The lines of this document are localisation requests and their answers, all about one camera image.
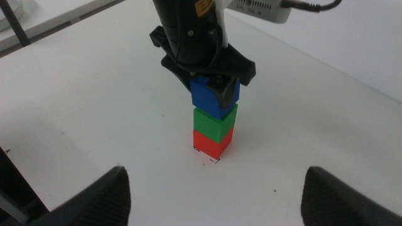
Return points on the red cube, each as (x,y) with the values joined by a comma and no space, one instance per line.
(207,146)

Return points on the black slanted bar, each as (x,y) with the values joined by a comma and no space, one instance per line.
(14,23)

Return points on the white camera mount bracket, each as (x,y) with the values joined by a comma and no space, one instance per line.
(221,28)

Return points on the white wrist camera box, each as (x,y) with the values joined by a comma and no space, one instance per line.
(267,12)

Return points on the white round dish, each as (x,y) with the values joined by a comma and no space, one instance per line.
(19,9)

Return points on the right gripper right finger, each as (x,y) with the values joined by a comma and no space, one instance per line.
(333,204)

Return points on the white side table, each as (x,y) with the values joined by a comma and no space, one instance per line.
(56,15)

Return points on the black stand structure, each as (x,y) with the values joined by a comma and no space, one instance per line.
(12,182)

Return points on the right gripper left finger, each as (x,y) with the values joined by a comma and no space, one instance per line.
(103,204)

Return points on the blue cube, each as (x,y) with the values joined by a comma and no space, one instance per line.
(202,97)

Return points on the green cube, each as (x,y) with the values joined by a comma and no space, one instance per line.
(207,125)

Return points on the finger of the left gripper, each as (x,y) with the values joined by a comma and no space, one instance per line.
(185,81)
(226,92)

